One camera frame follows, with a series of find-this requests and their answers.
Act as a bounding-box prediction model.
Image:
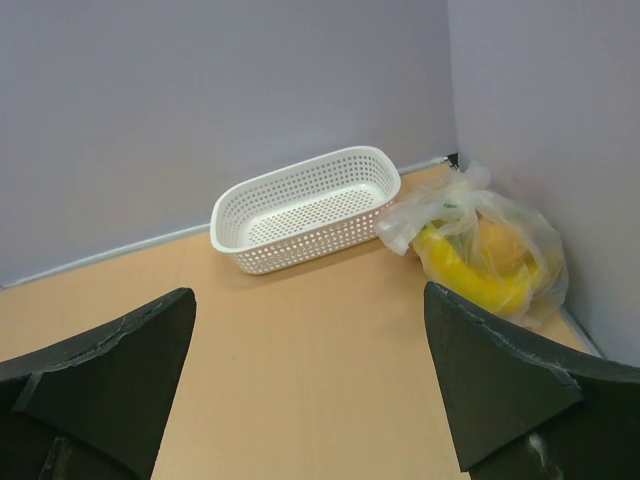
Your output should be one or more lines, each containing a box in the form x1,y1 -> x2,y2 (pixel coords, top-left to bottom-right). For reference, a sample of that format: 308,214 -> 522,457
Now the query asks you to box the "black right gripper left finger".
1,288 -> 196,479

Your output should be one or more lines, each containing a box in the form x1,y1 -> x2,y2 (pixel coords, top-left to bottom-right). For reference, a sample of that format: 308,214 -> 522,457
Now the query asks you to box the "yellow banana bunch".
412,222 -> 568,323

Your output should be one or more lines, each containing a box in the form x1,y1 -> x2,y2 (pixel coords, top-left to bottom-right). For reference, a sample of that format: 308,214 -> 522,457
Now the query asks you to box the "clear lemon-print plastic bag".
375,163 -> 569,328

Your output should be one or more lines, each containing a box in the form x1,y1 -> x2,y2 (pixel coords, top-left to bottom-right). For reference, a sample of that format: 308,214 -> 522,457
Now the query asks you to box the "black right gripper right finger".
424,282 -> 639,479

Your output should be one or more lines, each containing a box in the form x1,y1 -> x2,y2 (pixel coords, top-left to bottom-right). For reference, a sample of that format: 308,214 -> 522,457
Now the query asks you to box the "orange mango fruit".
475,217 -> 529,275

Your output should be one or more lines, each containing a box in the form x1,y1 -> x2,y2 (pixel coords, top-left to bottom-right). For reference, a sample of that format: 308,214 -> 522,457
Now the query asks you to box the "white perforated plastic basket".
210,146 -> 401,275

